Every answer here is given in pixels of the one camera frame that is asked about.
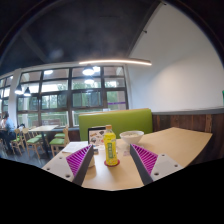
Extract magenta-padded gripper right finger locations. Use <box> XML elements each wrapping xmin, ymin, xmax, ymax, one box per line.
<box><xmin>129</xmin><ymin>143</ymin><xmax>184</xmax><ymax>186</ymax></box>

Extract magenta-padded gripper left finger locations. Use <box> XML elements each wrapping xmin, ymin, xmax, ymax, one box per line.
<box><xmin>42</xmin><ymin>143</ymin><xmax>95</xmax><ymax>187</ymax></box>

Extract yellow drink bottle orange cap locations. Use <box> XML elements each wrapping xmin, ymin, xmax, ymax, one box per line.
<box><xmin>103</xmin><ymin>124</ymin><xmax>119</xmax><ymax>167</ymax></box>

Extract white printed paper sheet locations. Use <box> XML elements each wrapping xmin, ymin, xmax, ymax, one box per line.
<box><xmin>61</xmin><ymin>141</ymin><xmax>89</xmax><ymax>155</ymax></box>

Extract dark laptop with stickers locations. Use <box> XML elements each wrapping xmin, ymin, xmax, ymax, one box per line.
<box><xmin>87</xmin><ymin>126</ymin><xmax>107</xmax><ymax>148</ymax></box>

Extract white bowl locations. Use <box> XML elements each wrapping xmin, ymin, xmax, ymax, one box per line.
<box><xmin>119</xmin><ymin>130</ymin><xmax>145</xmax><ymax>145</ymax></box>

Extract green upholstered bench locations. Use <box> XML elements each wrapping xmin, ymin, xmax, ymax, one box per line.
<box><xmin>78</xmin><ymin>108</ymin><xmax>154</xmax><ymax>141</ymax></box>

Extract light wooden dining table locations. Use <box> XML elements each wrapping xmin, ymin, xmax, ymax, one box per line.
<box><xmin>28</xmin><ymin>124</ymin><xmax>60</xmax><ymax>156</ymax></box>

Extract wooden chairs with green seats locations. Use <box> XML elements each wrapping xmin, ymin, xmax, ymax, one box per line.
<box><xmin>9</xmin><ymin>125</ymin><xmax>71</xmax><ymax>158</ymax></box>

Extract large dark-framed window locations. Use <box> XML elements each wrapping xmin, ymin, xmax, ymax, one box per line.
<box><xmin>0</xmin><ymin>65</ymin><xmax>129</xmax><ymax>128</ymax></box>

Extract person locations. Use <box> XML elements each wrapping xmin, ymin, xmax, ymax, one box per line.
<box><xmin>0</xmin><ymin>112</ymin><xmax>16</xmax><ymax>148</ymax></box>

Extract round pendant ceiling lamps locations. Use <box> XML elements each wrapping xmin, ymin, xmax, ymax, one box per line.
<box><xmin>13</xmin><ymin>64</ymin><xmax>101</xmax><ymax>98</ymax></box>

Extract long curved ceiling light strip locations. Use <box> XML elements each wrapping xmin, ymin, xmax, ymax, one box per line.
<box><xmin>78</xmin><ymin>58</ymin><xmax>153</xmax><ymax>67</ymax></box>

